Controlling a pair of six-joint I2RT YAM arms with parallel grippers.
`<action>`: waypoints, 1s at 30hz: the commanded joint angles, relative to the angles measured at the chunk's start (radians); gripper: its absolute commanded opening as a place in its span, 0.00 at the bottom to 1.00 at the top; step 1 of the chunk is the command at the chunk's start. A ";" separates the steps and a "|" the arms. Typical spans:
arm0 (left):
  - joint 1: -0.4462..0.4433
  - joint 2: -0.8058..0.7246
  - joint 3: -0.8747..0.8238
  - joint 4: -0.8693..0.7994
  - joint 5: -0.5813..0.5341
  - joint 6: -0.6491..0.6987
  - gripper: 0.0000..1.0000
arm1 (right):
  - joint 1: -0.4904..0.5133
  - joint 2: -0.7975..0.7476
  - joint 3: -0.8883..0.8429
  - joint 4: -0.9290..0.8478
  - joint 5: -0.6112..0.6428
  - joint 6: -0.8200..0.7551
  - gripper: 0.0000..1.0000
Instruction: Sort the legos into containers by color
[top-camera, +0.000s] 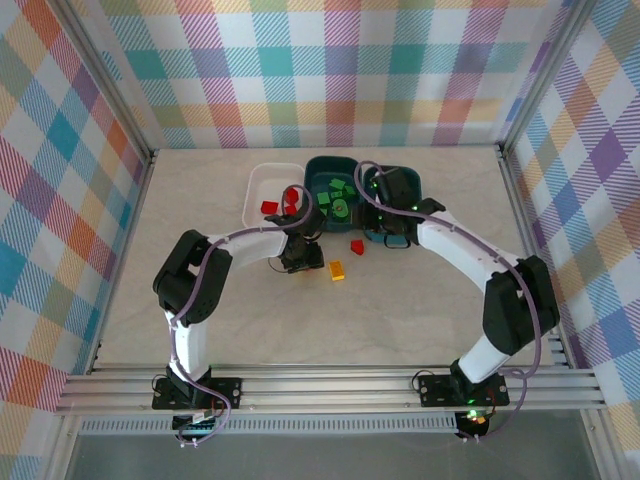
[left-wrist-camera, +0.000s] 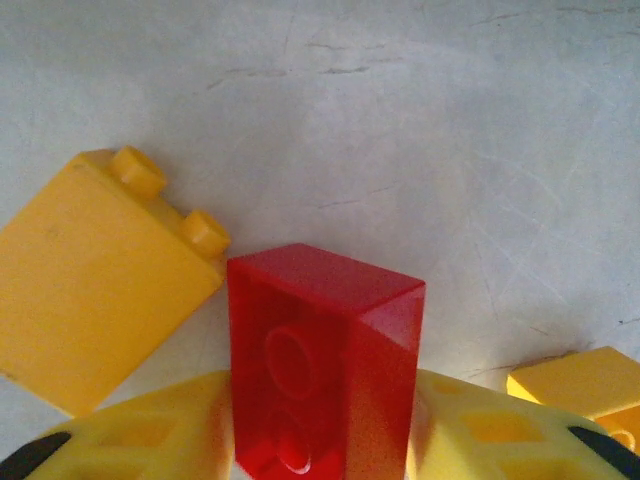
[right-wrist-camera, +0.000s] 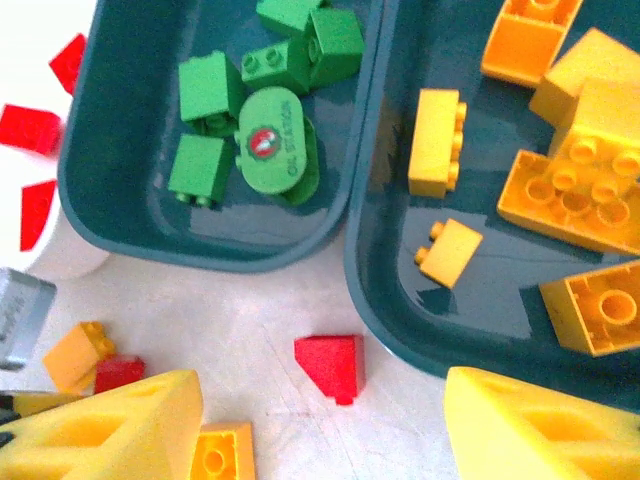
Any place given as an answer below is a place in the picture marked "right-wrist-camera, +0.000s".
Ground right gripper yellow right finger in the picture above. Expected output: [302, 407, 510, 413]
[443, 365, 640, 480]

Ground red lego brick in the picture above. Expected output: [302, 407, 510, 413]
[93, 354, 147, 396]
[0, 103, 64, 156]
[19, 178, 59, 253]
[293, 333, 367, 406]
[48, 32, 87, 96]

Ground green oval printed lego brick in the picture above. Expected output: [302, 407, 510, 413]
[234, 85, 321, 207]

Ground small yellow lego brick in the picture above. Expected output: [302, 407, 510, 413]
[413, 217, 485, 290]

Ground teal plastic container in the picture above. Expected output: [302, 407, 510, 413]
[343, 0, 640, 416]
[57, 0, 389, 275]

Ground white plastic container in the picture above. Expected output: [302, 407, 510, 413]
[0, 0, 112, 281]

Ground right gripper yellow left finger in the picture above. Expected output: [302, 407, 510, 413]
[0, 368, 205, 480]

